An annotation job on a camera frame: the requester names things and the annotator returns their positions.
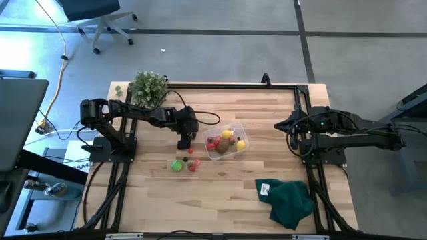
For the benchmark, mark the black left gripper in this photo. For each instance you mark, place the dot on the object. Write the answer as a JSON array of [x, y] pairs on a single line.
[[187, 121]]

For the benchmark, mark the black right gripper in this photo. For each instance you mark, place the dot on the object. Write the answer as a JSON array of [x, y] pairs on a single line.
[[313, 120]]

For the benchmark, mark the small red toy tomato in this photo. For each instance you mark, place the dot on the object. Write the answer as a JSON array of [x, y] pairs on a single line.
[[190, 150], [217, 143]]

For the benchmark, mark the pale pink round fruit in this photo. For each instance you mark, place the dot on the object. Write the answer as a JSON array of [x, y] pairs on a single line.
[[217, 137]]

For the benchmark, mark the brown toy kiwi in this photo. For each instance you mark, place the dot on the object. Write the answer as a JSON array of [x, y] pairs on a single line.
[[222, 148]]

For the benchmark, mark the yellow toy lemon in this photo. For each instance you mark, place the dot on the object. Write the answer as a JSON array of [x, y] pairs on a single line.
[[240, 145], [227, 134]]

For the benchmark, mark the green toy lime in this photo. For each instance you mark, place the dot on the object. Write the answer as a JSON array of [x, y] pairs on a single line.
[[177, 165]]

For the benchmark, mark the clear plastic tupperware container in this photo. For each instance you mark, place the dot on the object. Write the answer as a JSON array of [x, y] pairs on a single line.
[[237, 130]]

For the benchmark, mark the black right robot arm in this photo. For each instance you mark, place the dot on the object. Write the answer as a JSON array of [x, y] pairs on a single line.
[[360, 141]]

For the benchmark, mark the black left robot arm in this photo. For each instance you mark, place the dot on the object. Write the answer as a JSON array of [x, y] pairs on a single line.
[[140, 113]]

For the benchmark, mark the salmon pink toy piece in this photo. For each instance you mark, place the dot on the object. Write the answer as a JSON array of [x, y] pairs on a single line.
[[197, 162]]

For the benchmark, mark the potted green plant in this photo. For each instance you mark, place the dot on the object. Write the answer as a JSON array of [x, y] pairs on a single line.
[[148, 88]]

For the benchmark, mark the dark green cloth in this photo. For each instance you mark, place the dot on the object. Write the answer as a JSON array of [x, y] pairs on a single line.
[[290, 203]]

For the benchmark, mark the small green leaf sprig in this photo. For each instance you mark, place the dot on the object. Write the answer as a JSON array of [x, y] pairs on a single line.
[[118, 89]]

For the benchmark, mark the white printed sign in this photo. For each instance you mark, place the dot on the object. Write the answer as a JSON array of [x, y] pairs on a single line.
[[71, 160]]

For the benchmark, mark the black desk crossbeam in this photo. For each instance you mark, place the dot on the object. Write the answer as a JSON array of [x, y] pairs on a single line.
[[50, 165]]

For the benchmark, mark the office swivel chair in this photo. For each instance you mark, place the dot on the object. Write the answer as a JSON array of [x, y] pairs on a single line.
[[88, 8]]

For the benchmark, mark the grey desk top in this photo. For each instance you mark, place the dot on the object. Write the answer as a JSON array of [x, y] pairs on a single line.
[[20, 123]]

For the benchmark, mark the black clamp bracket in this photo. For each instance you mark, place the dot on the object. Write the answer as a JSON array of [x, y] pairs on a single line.
[[266, 80]]

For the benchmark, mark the black aluminium table frame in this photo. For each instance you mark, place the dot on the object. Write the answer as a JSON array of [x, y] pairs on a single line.
[[233, 86]]

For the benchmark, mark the blue-grey desk frame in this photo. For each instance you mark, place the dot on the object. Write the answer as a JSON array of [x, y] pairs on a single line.
[[402, 170]]

